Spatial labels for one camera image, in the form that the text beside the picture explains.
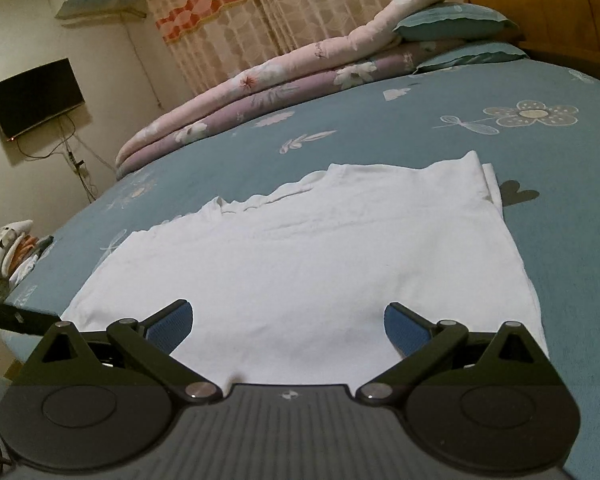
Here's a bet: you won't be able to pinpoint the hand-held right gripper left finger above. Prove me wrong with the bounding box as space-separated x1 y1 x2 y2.
10 300 221 405

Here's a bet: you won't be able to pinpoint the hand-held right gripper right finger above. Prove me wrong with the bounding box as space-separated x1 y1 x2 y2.
356 302 566 406

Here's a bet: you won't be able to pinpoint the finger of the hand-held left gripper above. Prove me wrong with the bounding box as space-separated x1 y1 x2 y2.
5 306 61 335

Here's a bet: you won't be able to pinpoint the white printed long-sleeve shirt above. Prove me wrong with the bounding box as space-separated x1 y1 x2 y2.
67 150 551 391

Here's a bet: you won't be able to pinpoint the stack of folded clothes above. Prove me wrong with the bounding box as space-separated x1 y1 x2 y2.
0 219 55 291

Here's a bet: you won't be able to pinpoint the blue floral bed sheet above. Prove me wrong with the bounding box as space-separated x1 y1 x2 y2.
2 55 600 480

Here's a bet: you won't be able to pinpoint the purple floral quilt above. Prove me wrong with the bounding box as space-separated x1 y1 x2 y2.
115 42 461 178

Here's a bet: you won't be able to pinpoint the pink floral quilt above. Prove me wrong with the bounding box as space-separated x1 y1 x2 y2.
115 0 446 161

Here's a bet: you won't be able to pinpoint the teal pillow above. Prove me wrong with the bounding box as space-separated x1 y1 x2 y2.
415 42 531 73
392 2 523 43

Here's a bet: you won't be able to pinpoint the white air conditioner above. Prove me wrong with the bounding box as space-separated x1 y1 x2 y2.
49 0 148 22

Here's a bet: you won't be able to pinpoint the patterned orange beige curtain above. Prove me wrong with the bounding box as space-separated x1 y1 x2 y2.
127 0 468 96

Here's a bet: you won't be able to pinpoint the wooden headboard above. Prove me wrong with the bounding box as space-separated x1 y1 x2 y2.
462 0 600 68

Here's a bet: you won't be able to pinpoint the television cables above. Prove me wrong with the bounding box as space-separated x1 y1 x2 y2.
15 112 106 206

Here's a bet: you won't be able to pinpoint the black wall television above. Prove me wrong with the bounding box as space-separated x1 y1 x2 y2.
0 57 86 140

